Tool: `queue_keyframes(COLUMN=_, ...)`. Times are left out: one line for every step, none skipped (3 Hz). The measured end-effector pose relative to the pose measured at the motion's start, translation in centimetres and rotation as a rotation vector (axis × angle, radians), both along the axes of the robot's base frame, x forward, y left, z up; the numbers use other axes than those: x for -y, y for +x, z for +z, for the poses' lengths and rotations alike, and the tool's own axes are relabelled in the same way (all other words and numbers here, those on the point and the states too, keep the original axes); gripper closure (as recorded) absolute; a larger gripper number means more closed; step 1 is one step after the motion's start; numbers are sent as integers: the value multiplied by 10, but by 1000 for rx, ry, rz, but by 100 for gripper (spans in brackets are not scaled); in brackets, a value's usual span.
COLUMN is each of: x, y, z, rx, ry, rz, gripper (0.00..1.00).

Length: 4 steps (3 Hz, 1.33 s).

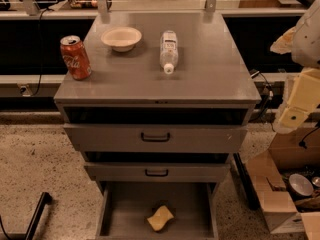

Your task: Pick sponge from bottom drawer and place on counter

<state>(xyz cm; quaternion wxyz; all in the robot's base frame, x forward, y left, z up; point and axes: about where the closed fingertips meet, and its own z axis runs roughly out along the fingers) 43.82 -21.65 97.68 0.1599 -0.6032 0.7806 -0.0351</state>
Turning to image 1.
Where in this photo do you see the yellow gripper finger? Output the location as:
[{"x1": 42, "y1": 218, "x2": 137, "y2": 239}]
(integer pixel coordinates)
[{"x1": 275, "y1": 67, "x2": 320, "y2": 134}]

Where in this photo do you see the yellow sponge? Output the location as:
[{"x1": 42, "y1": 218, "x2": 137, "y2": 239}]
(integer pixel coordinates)
[{"x1": 147, "y1": 205, "x2": 174, "y2": 232}]

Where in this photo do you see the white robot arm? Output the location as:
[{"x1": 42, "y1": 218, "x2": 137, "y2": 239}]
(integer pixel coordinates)
[{"x1": 270, "y1": 0, "x2": 320, "y2": 134}]

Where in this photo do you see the grey metal drawer cabinet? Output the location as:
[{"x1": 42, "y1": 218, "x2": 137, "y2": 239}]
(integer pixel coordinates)
[{"x1": 53, "y1": 10, "x2": 262, "y2": 240}]

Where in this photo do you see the grey open bottom drawer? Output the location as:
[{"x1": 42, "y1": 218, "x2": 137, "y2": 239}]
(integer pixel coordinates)
[{"x1": 95, "y1": 182, "x2": 218, "y2": 240}]

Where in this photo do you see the grey middle drawer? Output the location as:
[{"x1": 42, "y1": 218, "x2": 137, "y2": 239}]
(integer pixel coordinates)
[{"x1": 84, "y1": 162, "x2": 229, "y2": 183}]

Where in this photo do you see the grey top drawer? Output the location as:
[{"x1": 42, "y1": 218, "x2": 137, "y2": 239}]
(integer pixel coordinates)
[{"x1": 64, "y1": 124, "x2": 247, "y2": 153}]

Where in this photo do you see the brown cardboard box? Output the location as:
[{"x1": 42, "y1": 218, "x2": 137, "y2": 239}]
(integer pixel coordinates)
[{"x1": 246, "y1": 128, "x2": 320, "y2": 240}]

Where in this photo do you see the white bowl in box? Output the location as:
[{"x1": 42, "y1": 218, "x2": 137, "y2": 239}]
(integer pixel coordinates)
[{"x1": 289, "y1": 174, "x2": 314, "y2": 197}]

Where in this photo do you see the clear plastic water bottle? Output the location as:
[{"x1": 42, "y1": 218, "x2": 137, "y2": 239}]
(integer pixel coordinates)
[{"x1": 160, "y1": 30, "x2": 179, "y2": 75}]

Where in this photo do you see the white paper bowl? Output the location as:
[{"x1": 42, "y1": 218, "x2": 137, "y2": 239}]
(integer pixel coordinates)
[{"x1": 101, "y1": 27, "x2": 142, "y2": 52}]

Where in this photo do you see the red cola can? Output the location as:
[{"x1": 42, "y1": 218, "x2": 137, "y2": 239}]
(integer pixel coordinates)
[{"x1": 60, "y1": 35, "x2": 91, "y2": 80}]

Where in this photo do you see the black metal stand leg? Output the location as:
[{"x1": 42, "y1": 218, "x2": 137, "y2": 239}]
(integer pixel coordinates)
[{"x1": 0, "y1": 191, "x2": 53, "y2": 240}]

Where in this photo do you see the black cable at right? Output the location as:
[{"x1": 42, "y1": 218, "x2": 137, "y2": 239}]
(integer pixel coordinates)
[{"x1": 249, "y1": 69, "x2": 275, "y2": 123}]

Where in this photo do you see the black power cable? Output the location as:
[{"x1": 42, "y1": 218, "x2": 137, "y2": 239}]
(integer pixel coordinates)
[{"x1": 31, "y1": 7, "x2": 51, "y2": 97}]

